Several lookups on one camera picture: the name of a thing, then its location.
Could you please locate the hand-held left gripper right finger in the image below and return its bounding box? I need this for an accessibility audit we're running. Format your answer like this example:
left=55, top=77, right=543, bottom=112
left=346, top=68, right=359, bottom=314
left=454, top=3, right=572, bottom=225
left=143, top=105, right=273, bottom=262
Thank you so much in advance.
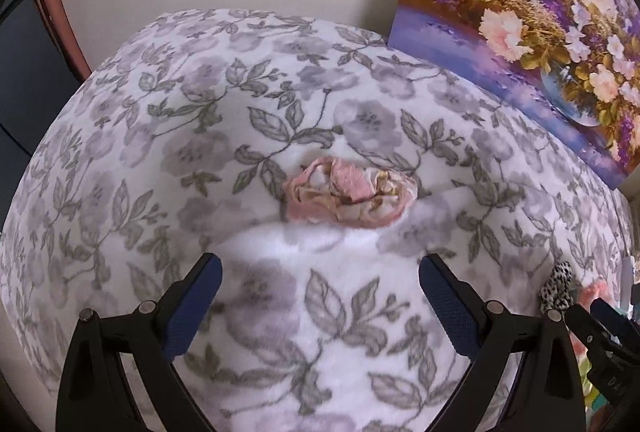
left=419, top=254, right=586, bottom=432

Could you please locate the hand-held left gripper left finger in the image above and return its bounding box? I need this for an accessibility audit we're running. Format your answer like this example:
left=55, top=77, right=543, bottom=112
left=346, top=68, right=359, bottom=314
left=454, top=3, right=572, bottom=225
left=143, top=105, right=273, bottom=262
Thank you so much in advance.
left=56, top=253, right=223, bottom=432

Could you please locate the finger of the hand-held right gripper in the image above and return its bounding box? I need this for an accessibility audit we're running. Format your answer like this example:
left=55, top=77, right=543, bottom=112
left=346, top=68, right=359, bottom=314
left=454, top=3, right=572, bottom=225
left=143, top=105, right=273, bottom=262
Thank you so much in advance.
left=590, top=299, right=640, bottom=348
left=565, top=304, right=640, bottom=408

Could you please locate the pink floral scrunchie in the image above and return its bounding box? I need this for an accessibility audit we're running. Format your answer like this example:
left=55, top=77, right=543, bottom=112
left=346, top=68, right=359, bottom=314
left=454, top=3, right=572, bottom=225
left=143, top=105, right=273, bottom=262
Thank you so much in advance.
left=284, top=157, right=420, bottom=229

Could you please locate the dark cabinet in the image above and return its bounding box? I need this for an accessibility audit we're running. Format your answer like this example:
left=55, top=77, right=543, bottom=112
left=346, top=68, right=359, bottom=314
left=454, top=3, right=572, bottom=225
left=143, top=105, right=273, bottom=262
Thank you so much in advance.
left=0, top=2, right=91, bottom=193

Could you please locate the leopard print scrunchie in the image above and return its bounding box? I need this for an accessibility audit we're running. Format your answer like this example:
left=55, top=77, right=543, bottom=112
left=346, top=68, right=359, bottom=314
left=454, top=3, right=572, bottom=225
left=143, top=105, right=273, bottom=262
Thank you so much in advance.
left=539, top=262, right=574, bottom=313

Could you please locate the grey floral blanket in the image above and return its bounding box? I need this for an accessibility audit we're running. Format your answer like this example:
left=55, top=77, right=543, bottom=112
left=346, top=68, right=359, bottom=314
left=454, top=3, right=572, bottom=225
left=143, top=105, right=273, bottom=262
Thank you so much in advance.
left=0, top=8, right=631, bottom=432

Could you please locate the floral painting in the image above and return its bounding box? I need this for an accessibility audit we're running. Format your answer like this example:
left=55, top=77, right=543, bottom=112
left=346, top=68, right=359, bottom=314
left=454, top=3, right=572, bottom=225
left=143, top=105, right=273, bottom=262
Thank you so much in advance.
left=387, top=0, right=640, bottom=188

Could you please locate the red-brown board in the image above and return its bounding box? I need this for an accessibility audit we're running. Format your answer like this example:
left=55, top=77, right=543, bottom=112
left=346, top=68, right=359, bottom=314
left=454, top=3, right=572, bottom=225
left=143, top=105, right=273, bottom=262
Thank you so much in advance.
left=32, top=0, right=93, bottom=83

